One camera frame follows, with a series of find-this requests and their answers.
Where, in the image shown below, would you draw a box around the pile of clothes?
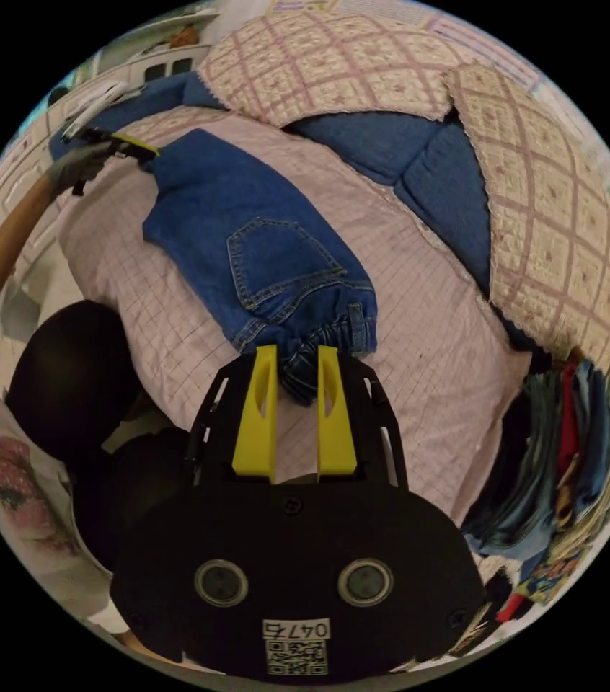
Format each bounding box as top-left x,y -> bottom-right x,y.
459,351 -> 610,658

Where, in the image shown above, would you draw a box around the person's left forearm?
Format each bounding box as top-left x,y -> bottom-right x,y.
0,175 -> 61,305

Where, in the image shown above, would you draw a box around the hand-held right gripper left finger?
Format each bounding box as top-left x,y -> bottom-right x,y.
231,345 -> 278,484

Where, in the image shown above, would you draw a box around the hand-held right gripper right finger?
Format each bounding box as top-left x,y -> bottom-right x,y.
316,345 -> 359,483

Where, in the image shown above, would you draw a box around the white cupboard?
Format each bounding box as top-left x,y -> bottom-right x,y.
94,10 -> 221,87

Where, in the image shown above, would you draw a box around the blue jeans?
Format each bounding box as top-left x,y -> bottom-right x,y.
141,128 -> 379,407

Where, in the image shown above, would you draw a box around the person's left hand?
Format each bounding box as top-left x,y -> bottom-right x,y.
44,141 -> 117,194

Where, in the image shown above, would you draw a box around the bed with pink checked sheet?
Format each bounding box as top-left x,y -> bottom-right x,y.
48,0 -> 610,541

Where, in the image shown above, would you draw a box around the checked floral cover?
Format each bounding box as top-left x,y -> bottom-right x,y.
196,8 -> 479,129
443,63 -> 610,364

